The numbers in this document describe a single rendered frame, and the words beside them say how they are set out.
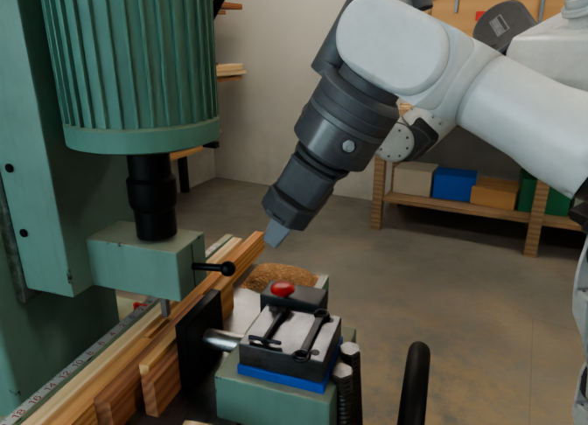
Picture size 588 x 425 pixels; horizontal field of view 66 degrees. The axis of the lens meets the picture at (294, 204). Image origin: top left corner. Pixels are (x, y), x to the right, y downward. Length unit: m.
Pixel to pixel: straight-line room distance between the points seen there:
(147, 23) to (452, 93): 0.29
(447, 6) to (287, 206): 3.29
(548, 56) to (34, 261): 0.75
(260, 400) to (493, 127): 0.36
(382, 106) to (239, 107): 3.96
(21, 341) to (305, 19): 3.57
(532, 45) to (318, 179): 0.46
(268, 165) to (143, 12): 3.89
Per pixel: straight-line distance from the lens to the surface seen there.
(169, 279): 0.59
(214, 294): 0.62
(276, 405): 0.53
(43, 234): 0.64
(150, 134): 0.49
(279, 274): 0.80
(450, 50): 0.39
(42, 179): 0.60
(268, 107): 4.22
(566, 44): 0.76
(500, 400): 2.07
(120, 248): 0.61
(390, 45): 0.40
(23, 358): 0.76
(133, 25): 0.49
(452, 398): 2.01
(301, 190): 0.46
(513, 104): 0.39
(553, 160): 0.38
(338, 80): 0.44
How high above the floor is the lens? 1.31
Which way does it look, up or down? 20 degrees down
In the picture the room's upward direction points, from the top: straight up
